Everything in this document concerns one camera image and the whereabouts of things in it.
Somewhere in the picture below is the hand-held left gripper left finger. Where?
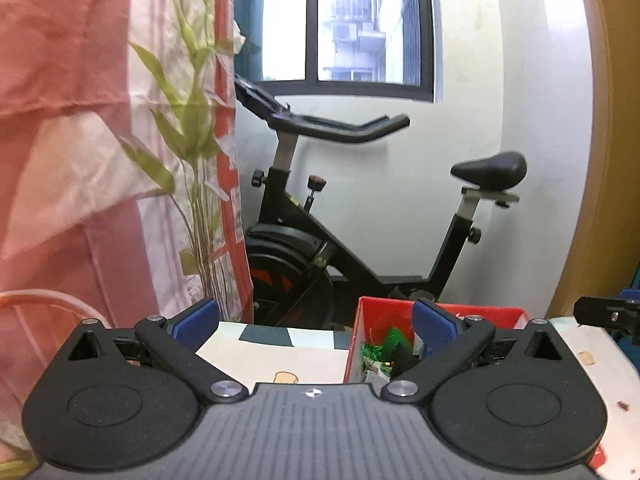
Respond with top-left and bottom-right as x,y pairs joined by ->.
39,297 -> 249,406

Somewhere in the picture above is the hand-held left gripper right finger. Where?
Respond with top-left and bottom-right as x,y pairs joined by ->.
381,297 -> 585,407

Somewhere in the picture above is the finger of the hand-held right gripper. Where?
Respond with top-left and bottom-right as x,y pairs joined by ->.
574,296 -> 640,346

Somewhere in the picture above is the green tassel ornament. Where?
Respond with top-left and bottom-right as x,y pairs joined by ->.
361,326 -> 414,376

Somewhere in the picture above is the red strawberry print box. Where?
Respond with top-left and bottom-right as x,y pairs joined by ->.
342,296 -> 531,386

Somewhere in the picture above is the cartoon printed table cover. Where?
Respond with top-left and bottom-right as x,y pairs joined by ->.
195,316 -> 640,480

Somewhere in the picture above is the black exercise bike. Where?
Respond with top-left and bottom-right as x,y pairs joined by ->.
234,74 -> 528,332

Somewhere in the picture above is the yellow wooden board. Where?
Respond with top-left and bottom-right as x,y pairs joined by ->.
547,0 -> 640,319

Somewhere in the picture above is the pink printed plant cloth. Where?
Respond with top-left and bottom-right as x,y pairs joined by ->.
0,0 -> 256,480

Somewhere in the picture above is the dark framed window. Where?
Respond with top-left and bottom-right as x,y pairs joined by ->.
235,0 -> 437,105

